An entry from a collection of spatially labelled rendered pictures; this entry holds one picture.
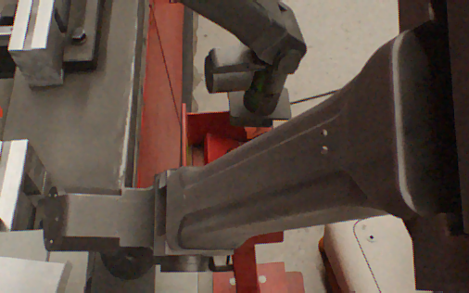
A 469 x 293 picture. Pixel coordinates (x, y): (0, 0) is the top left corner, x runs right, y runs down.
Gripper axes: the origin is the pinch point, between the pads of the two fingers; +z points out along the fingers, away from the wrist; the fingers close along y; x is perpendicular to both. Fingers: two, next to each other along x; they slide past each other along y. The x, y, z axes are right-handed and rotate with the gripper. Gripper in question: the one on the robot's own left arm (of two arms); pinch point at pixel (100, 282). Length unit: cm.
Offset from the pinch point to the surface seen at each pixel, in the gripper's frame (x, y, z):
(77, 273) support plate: -1.9, -2.1, 3.5
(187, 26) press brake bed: 48, -134, 86
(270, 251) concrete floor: 71, -45, 77
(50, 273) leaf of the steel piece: -4.7, -2.2, 5.0
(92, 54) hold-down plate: -0.7, -45.9, 14.5
